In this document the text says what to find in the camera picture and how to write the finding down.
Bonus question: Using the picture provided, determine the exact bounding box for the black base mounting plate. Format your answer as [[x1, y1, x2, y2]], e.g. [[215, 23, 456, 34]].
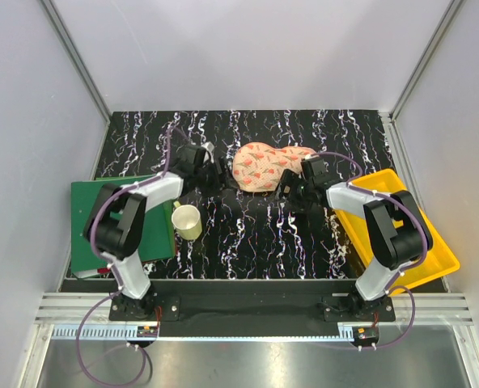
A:
[[55, 280, 445, 340]]

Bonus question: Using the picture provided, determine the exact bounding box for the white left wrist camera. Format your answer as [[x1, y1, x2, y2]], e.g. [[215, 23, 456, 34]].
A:
[[201, 141, 214, 159]]

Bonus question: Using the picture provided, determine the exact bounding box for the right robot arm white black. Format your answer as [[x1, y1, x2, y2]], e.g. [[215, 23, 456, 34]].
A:
[[275, 156, 433, 321]]

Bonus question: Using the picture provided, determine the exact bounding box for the cream ceramic mug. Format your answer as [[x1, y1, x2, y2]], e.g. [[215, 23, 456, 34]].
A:
[[171, 201, 202, 241]]

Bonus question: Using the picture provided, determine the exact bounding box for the aluminium rail frame front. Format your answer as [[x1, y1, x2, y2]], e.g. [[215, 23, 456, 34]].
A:
[[19, 290, 479, 387]]

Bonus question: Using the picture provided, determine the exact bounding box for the green binder folder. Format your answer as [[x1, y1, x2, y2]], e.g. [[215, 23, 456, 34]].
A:
[[70, 175, 177, 279]]

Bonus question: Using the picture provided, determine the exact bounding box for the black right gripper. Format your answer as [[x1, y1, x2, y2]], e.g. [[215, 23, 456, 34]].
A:
[[268, 168, 314, 215]]

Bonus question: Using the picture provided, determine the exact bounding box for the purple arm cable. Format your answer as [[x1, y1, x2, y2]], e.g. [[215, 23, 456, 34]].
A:
[[76, 125, 192, 385], [299, 152, 433, 352]]

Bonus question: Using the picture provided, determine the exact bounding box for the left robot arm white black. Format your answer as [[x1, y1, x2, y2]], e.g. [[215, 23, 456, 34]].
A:
[[83, 142, 231, 320]]

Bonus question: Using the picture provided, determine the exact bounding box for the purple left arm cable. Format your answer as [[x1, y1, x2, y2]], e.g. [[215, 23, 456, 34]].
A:
[[76, 125, 192, 385]]

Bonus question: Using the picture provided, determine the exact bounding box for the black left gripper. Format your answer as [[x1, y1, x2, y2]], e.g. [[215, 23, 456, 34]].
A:
[[193, 156, 239, 198]]

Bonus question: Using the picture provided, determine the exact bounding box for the pink floral mesh laundry bag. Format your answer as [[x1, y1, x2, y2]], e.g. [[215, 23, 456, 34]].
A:
[[231, 142, 315, 193]]

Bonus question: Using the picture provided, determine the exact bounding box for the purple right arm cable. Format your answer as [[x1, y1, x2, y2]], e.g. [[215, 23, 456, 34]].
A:
[[299, 152, 433, 352]]

